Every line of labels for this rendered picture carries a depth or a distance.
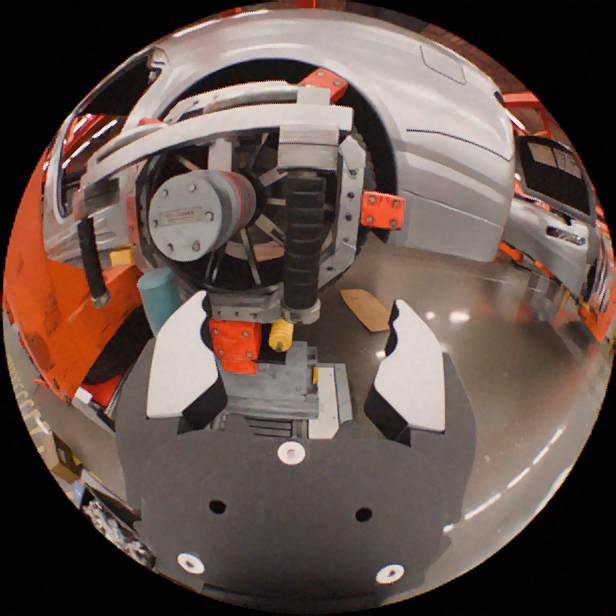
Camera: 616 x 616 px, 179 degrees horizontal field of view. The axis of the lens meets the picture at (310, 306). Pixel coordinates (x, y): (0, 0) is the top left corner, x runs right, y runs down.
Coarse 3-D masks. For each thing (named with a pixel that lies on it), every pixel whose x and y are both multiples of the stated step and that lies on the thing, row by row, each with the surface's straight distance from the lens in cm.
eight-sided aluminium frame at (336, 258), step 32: (160, 160) 60; (352, 160) 42; (128, 192) 60; (352, 192) 43; (128, 224) 60; (352, 224) 43; (160, 256) 62; (352, 256) 44; (192, 288) 60; (256, 320) 52
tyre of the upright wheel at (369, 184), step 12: (240, 84) 60; (360, 144) 52; (156, 168) 64; (372, 168) 52; (372, 180) 52; (360, 228) 52; (360, 240) 53; (336, 276) 55; (204, 288) 63; (324, 288) 56
